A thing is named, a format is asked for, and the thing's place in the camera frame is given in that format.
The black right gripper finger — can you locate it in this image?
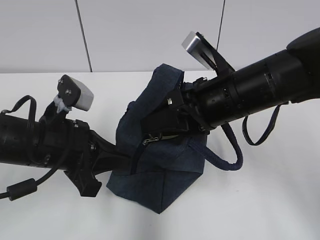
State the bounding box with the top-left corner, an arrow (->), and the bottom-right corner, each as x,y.
140,107 -> 200,137

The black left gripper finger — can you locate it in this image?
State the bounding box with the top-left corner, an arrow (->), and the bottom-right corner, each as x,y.
64,155 -> 102,197
92,131 -> 131,174

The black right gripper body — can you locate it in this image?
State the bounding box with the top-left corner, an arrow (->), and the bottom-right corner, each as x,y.
166,77 -> 213,134

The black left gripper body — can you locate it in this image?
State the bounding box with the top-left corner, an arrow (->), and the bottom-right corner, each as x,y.
42,104 -> 100,170

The silver zipper pull ring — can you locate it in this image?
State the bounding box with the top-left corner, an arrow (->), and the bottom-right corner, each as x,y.
142,132 -> 181,146

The dark blue lunch bag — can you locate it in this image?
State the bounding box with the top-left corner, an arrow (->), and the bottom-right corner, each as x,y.
106,63 -> 243,214

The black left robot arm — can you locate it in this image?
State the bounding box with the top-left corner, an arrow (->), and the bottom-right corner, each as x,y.
0,113 -> 131,201

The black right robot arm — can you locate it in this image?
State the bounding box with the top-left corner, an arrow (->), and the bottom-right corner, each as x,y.
141,28 -> 320,136

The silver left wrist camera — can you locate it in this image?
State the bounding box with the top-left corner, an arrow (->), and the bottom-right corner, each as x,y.
57,74 -> 94,112

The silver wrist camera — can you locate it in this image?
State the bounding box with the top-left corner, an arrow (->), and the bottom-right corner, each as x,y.
57,74 -> 94,112
181,31 -> 217,71

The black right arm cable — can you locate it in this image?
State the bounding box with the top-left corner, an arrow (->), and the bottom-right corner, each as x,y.
241,103 -> 282,146

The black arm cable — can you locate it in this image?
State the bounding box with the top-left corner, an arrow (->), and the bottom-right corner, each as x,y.
0,94 -> 83,202
241,103 -> 282,146

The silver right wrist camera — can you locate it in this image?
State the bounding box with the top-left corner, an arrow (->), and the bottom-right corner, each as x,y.
181,31 -> 217,71

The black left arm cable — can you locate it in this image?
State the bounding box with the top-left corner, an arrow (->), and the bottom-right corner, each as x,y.
0,94 -> 83,202

